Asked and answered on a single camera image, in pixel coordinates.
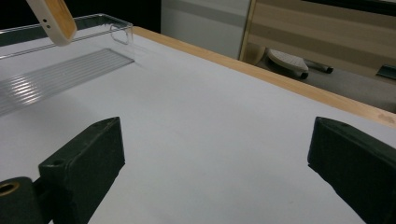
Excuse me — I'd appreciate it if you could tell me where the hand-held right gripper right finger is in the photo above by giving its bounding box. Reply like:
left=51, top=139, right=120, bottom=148
left=306, top=116, right=396, bottom=224

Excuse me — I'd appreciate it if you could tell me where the wooden table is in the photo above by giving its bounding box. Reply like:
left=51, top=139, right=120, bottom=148
left=133, top=25, right=396, bottom=130

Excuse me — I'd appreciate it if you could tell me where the black curtain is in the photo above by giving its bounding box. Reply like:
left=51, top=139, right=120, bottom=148
left=0, top=0, right=163, bottom=35

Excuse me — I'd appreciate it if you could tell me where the wooden desk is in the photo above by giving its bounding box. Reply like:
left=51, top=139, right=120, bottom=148
left=238, top=0, right=396, bottom=79

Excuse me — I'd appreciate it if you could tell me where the white cabinet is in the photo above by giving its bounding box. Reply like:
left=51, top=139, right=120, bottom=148
left=160, top=0, right=252, bottom=61

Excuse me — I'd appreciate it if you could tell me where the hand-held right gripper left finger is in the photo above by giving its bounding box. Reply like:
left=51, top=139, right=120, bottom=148
left=37, top=116, right=126, bottom=224

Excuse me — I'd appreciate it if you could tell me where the chair base with casters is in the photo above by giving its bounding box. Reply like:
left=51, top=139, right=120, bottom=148
left=266, top=48, right=334, bottom=80

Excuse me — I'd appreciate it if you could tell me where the clear plastic tray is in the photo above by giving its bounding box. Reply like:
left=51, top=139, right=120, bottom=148
left=0, top=12, right=135, bottom=118

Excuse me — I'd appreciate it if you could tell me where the beige patterned phone case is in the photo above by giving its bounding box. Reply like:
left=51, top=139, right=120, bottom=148
left=25, top=0, right=78, bottom=48

